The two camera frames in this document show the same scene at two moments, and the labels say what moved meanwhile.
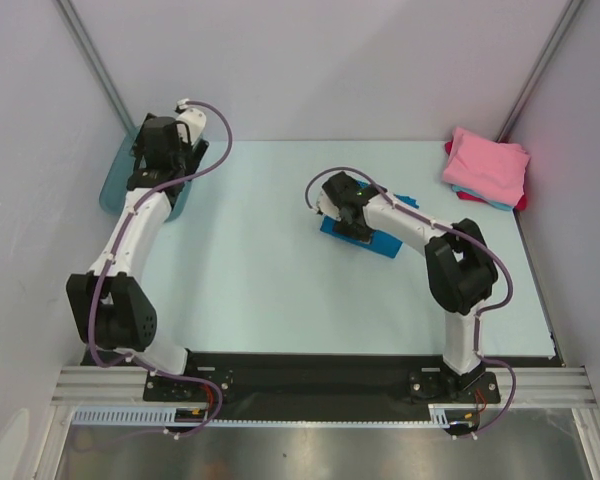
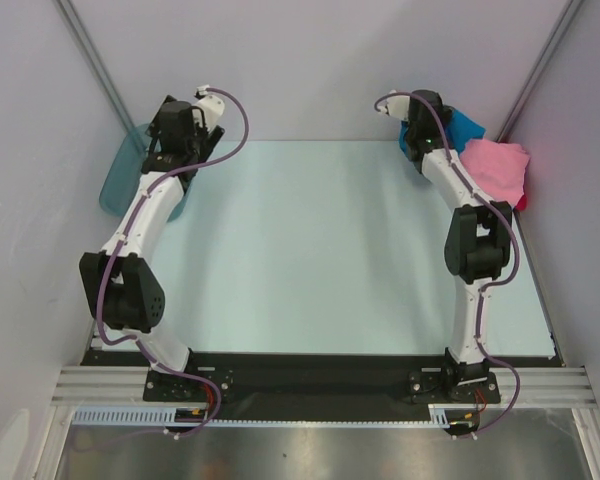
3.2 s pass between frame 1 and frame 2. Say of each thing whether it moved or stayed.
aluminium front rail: stayed
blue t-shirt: moved
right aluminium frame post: stayed
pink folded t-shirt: stayed
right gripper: moved
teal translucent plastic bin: stayed
